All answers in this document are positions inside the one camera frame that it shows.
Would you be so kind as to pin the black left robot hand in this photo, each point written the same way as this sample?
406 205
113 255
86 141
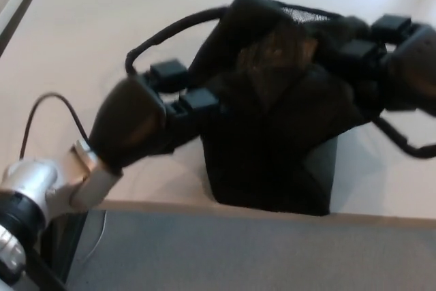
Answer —
126 124

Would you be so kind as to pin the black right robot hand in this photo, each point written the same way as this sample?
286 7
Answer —
408 66

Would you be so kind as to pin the black fabric lunch bag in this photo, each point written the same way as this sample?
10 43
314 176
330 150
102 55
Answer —
272 141

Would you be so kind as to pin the black metal table leg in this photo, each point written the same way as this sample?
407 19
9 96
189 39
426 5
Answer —
64 236

